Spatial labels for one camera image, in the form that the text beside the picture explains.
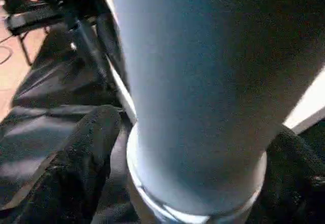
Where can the white plastic table leg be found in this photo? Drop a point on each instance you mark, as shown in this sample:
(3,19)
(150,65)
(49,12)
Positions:
(203,81)

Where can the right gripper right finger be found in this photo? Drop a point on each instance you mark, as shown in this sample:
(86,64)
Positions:
(297,178)

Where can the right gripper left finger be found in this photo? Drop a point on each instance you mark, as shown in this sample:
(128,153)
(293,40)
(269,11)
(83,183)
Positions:
(76,170)

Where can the white plastic table top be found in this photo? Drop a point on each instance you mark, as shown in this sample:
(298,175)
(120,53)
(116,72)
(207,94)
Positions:
(307,107)

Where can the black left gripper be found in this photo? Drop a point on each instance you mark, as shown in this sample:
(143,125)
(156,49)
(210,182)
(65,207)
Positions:
(83,10)

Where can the black metal folding frame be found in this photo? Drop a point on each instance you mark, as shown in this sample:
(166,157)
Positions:
(28,23)

